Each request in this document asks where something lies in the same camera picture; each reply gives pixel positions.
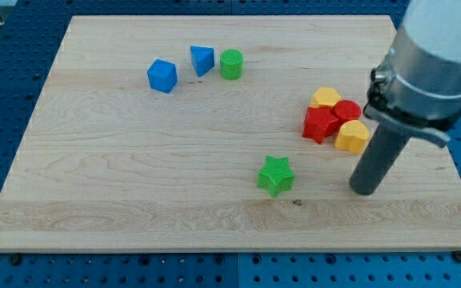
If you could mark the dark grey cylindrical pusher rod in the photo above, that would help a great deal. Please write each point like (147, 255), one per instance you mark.
(379, 156)

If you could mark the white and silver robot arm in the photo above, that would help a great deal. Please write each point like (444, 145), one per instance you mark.
(415, 92)

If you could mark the red star block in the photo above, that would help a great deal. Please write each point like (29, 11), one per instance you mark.
(319, 123)

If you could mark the green star block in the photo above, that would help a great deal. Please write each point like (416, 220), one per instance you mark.
(275, 176)

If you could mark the yellow heart block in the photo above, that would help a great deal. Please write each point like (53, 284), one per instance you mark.
(352, 136)

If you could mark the red cylinder block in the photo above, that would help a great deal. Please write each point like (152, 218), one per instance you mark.
(346, 110)

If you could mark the yellow hexagon block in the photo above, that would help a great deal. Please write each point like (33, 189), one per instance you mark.
(325, 97)

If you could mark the light wooden board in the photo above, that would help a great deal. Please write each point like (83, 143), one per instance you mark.
(109, 165)

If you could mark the green cylinder block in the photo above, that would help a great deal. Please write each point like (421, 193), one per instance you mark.
(231, 64)

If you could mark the blue triangle block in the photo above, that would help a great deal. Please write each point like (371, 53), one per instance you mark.
(202, 59)

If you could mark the blue cube block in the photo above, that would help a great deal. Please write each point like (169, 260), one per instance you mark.
(162, 76)

